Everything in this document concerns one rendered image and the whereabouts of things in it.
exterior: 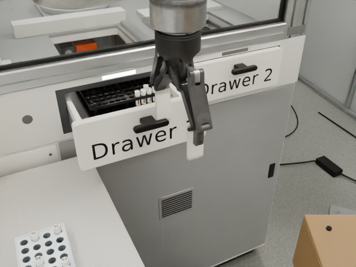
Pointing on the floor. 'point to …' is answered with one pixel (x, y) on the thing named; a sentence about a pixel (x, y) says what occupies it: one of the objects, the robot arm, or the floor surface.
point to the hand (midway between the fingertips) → (177, 133)
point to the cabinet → (194, 184)
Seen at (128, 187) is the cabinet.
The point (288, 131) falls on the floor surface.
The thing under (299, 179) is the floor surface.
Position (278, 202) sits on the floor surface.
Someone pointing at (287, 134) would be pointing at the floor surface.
